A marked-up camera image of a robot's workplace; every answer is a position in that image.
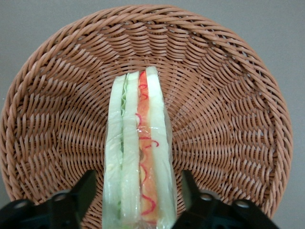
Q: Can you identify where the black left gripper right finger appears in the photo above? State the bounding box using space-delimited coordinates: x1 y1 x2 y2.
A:
171 170 281 229

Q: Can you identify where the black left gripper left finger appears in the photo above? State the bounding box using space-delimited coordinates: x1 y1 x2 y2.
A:
0 169 97 229

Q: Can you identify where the plastic-wrapped triangle sandwich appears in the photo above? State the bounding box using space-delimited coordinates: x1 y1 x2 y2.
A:
102 66 178 229

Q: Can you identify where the brown round wicker basket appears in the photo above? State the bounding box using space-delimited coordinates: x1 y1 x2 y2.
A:
0 4 294 219

